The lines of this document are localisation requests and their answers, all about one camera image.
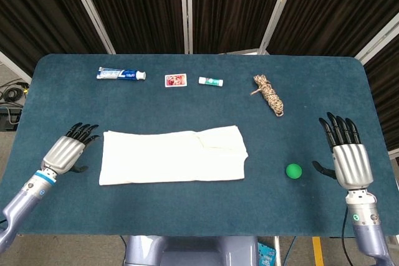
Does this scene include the white T-shirt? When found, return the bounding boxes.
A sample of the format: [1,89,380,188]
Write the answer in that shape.
[99,125,249,187]

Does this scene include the black yellow floor cables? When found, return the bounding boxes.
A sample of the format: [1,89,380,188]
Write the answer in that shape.
[0,81,29,102]

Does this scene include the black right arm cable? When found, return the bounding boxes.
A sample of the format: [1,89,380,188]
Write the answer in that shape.
[340,206,356,266]

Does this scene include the blue white toothpaste tube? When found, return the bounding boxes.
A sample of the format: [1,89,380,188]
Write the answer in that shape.
[95,66,148,82]

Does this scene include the teal plastic box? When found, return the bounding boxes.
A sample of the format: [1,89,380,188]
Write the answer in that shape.
[257,240,277,266]

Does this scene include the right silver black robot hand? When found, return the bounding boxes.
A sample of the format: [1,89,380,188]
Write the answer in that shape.
[311,112,375,191]

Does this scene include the grey robot torso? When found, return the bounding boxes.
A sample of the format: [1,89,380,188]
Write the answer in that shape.
[123,235,259,266]

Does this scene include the blue floor cable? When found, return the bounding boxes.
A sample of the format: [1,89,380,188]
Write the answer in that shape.
[287,236,297,266]

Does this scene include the beige braided rope bundle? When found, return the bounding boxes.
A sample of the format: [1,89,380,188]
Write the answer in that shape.
[250,74,285,118]

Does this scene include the grey floor equipment box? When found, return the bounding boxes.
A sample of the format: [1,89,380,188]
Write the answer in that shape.
[0,106,22,131]

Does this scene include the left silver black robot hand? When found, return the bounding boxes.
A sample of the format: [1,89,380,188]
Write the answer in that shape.
[41,122,100,176]

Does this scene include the red playing card box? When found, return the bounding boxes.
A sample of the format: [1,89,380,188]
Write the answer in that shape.
[164,73,188,88]

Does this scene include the green ball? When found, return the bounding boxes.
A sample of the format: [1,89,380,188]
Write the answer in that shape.
[286,163,303,181]

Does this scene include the dark folding screen panel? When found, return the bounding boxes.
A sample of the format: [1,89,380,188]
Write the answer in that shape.
[186,0,300,55]
[73,0,190,55]
[0,0,117,82]
[264,0,399,61]
[355,13,399,154]

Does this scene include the metal table leg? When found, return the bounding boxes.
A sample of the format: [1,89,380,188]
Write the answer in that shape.
[272,236,282,266]

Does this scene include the green white glue stick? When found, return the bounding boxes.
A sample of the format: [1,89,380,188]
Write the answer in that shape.
[198,76,224,87]

